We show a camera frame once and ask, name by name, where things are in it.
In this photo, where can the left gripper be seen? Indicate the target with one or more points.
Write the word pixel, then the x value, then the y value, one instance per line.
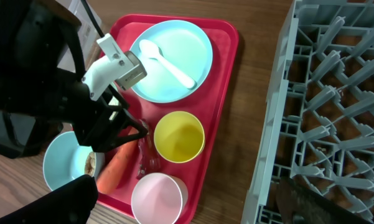
pixel 96 123

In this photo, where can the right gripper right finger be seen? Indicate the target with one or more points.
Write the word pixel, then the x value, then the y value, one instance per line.
pixel 297 204

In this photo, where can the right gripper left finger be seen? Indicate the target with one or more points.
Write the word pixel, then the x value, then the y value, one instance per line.
pixel 71 203

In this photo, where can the brown mushroom scrap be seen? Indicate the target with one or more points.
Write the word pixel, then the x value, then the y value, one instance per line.
pixel 90 164

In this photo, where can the orange carrot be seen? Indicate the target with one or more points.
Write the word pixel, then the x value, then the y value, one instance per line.
pixel 114 171

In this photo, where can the red snack wrapper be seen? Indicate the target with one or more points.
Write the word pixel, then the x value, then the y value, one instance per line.
pixel 150 159

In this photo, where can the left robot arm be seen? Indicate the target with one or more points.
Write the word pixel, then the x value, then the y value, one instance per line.
pixel 44 82

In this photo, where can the grey dishwasher rack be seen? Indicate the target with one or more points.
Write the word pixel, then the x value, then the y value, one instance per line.
pixel 319 122

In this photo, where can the black waste tray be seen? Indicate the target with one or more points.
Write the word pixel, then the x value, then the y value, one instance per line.
pixel 25 136

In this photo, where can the clear plastic waste bin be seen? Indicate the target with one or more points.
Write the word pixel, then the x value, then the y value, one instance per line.
pixel 87 35

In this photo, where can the yellow cup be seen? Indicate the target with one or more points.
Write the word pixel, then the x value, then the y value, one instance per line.
pixel 179 137

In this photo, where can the white plastic spoon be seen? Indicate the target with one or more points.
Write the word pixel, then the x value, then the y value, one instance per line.
pixel 150 50

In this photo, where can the light blue plate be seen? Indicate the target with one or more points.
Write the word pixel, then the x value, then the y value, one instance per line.
pixel 184 45

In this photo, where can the pink cup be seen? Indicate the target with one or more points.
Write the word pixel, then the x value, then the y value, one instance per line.
pixel 159 199

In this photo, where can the red serving tray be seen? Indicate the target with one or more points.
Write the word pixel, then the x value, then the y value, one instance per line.
pixel 205 103

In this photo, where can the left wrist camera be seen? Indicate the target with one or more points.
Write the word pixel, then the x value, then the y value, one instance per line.
pixel 123 68

